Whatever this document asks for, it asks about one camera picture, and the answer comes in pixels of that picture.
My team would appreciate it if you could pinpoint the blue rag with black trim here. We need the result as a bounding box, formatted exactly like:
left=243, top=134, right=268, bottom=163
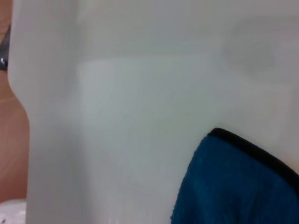
left=170, top=127, right=299, bottom=224

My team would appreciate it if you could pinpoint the dark grey floor object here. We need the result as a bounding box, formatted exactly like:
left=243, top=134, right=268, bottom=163
left=0, top=24, right=12, bottom=72

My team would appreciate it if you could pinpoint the white speckled object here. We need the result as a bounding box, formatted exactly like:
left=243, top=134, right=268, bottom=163
left=0, top=199, right=28, bottom=224

